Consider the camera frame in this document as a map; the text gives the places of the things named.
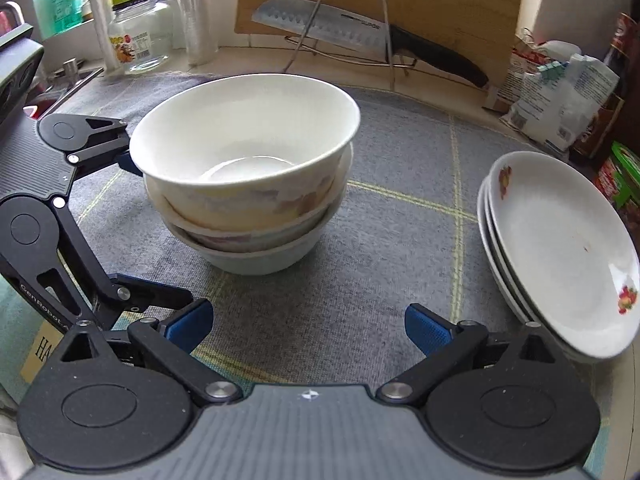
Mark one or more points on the white plastic seasoning bag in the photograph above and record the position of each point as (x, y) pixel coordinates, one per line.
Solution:
(565, 105)

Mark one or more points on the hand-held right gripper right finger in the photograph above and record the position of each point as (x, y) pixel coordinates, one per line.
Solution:
(425, 325)

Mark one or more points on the small white fruit-print plate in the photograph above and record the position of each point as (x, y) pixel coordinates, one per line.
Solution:
(560, 240)

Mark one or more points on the red and white seasoning bag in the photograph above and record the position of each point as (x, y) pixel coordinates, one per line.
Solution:
(520, 67)

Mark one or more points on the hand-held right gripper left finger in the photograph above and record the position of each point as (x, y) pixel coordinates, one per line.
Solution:
(192, 322)

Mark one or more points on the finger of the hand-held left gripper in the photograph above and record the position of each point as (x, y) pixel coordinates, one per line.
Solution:
(126, 161)
(150, 292)

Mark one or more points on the grey and teal checked towel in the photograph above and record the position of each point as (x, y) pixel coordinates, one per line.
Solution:
(400, 210)

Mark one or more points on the red plastic basin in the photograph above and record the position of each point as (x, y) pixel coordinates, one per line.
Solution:
(35, 111)

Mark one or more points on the chrome sink knob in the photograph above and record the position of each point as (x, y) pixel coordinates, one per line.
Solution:
(74, 67)

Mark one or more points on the white plastic film roll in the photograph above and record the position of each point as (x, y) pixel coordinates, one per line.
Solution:
(102, 20)

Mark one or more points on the wooden cutting board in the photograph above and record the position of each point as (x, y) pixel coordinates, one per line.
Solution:
(440, 5)

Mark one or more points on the stack of clear plastic cups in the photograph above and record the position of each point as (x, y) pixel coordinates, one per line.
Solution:
(197, 20)

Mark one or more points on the clear glass jar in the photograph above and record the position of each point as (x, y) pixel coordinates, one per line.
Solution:
(140, 40)

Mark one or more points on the large white fruit-print plate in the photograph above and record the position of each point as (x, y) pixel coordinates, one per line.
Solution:
(491, 260)

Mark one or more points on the dark sauce bottle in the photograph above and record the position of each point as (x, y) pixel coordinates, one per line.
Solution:
(612, 105)

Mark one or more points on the green and red food packet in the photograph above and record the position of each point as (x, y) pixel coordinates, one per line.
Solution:
(620, 180)

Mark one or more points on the large white floral bowl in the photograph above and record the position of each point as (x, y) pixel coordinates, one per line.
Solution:
(240, 125)

